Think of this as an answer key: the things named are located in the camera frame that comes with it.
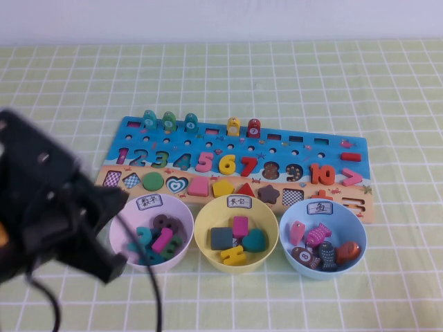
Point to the teal heart piece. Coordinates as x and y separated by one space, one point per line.
255 240

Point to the magenta wooden number one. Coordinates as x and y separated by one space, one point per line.
162 240

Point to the orange wooden fish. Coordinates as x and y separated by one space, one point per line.
347 251

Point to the yellow fish number six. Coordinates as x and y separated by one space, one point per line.
233 128

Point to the yellow pentagon piece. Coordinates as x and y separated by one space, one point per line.
223 189

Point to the teal wooden number two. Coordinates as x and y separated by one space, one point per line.
142 231

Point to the red plus sign piece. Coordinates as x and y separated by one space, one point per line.
322 195

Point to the white handwritten paper label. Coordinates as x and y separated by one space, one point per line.
320 208
149 202
239 201

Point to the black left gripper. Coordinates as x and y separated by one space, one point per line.
34 180

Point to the pink wooden number five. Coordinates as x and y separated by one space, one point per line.
205 162

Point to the grey square piece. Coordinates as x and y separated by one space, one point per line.
221 238

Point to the teal wooden number four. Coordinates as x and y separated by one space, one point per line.
152 258

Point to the red minus sign piece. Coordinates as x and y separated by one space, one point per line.
351 156

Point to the brown star piece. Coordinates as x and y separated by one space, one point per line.
269 194

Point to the yellow plastic bowl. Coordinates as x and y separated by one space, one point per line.
249 268

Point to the green fish number three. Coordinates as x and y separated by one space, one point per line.
169 121

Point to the green wooden circle piece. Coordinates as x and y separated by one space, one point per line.
153 181

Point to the red fish number seven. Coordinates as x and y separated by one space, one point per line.
253 129

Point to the yellow wooden number six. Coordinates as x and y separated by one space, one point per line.
223 166

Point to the blue-teal fish number four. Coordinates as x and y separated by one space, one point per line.
190 124

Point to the orange wooden number ten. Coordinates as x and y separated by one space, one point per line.
315 174

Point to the light blue plastic bowl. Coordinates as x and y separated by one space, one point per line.
346 224

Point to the red wooden number seven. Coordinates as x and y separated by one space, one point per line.
251 162

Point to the pink plastic bowl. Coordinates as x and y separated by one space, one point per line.
180 221

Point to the magenta rectangle piece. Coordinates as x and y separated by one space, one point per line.
240 226

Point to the red triangle piece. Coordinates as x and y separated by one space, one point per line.
246 192

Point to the pink greater-than sign piece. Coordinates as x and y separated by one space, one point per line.
358 177

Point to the teal fish number two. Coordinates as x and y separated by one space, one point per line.
149 120

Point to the green wooden number three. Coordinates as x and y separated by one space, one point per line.
169 252

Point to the wooden number puzzle board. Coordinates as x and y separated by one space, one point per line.
328 150

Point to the pink trapezoid piece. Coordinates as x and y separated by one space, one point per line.
198 187

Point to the magenta striped wooden fish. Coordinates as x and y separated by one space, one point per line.
316 236

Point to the dark grey wooden fish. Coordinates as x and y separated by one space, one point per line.
327 257

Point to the green checked tablecloth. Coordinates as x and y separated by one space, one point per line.
221 86

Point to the pink wooden fish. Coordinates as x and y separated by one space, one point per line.
297 234

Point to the brown fish number eight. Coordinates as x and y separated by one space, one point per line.
304 256

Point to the yellow equals sign piece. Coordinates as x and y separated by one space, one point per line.
228 256

